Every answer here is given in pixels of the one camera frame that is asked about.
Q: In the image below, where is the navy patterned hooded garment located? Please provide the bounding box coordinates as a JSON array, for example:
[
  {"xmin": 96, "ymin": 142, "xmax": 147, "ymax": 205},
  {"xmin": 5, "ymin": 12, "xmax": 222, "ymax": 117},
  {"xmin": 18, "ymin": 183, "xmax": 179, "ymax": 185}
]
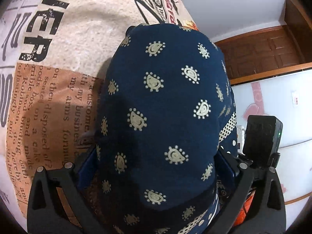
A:
[{"xmin": 94, "ymin": 24, "xmax": 238, "ymax": 233}]

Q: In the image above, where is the brown wooden wardrobe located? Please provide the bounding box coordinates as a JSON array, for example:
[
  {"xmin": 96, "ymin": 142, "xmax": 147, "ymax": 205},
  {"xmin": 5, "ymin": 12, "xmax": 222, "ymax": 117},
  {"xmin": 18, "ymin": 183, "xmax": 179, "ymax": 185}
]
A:
[{"xmin": 216, "ymin": 0, "xmax": 311, "ymax": 85}]

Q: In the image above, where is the newspaper print bed quilt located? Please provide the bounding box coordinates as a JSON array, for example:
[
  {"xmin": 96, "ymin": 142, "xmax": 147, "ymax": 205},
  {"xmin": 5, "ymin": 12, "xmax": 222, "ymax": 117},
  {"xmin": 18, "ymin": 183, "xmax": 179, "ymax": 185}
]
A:
[{"xmin": 1, "ymin": 0, "xmax": 196, "ymax": 230}]

